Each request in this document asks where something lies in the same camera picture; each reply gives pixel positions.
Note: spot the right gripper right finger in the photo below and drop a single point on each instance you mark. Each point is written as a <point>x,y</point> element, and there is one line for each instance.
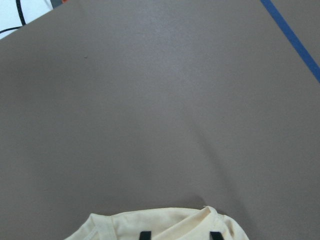
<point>215,235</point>

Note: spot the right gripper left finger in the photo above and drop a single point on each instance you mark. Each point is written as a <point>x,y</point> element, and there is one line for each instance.
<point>145,235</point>

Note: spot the cream long-sleeve printed shirt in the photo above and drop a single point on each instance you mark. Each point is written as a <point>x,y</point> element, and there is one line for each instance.
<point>171,223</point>

